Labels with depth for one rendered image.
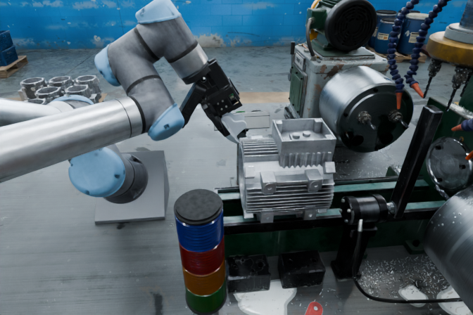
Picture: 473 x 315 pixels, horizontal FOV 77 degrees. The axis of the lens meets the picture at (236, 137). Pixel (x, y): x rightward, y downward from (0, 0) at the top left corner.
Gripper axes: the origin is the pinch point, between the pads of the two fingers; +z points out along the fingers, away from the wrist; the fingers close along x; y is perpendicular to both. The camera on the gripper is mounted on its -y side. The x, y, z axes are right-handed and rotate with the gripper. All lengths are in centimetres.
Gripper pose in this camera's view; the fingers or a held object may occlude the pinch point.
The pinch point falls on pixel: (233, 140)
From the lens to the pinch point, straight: 74.2
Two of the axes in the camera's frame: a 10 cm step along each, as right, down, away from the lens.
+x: -1.0, -5.1, 8.6
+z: 5.0, 7.2, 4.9
